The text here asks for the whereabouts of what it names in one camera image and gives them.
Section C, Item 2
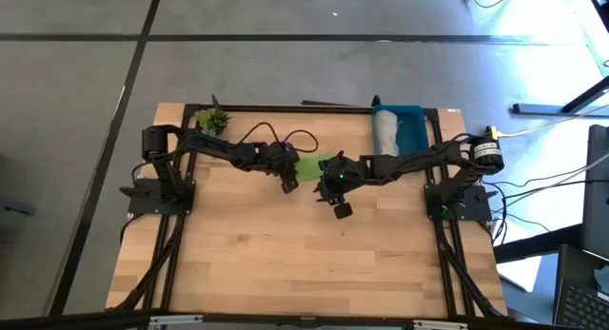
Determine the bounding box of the silver gantry bracket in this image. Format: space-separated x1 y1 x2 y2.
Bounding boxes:
149 313 205 327
412 319 470 330

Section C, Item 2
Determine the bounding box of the black left camera cable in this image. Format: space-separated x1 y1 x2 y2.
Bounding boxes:
237 122 319 154

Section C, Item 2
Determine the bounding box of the black floor rod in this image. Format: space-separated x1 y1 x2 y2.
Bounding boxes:
301 99 373 107

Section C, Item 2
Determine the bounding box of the black desk foot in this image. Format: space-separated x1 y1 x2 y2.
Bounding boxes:
512 75 609 116

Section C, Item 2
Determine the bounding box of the blue plastic basket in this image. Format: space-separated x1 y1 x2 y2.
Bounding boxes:
372 104 432 156

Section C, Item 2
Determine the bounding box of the black cable bundle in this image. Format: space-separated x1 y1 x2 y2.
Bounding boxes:
478 139 594 243

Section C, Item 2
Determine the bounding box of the black overhead gantry frame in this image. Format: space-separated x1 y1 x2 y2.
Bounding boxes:
0 309 609 330

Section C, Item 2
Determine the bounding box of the white power cable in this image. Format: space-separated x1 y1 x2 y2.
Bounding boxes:
497 103 609 139

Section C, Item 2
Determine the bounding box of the small artificial green plant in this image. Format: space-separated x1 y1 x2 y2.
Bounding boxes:
195 107 233 137

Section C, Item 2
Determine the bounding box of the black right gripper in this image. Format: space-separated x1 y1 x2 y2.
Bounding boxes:
313 151 367 206

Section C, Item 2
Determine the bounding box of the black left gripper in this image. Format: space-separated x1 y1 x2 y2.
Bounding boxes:
259 140 302 179

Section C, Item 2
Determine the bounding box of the green microfiber towel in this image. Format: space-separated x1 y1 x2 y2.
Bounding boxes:
294 151 337 183

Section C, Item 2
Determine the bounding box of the dark grey laptop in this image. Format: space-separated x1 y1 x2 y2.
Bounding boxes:
552 243 609 330

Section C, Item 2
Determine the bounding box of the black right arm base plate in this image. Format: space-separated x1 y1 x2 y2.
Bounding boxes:
423 183 499 222

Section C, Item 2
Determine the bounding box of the white paper sheet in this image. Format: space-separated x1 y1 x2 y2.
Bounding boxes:
496 255 543 293

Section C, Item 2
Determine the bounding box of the grey microfiber towel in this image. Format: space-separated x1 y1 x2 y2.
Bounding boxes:
373 109 402 156

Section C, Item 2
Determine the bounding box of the dark grey monitor panel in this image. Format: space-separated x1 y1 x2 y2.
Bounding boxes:
580 124 609 261

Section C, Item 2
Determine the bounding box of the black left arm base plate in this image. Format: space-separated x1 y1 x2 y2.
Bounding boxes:
119 177 197 216

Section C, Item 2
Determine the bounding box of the black laptop desk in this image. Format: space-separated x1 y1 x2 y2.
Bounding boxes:
494 223 584 264

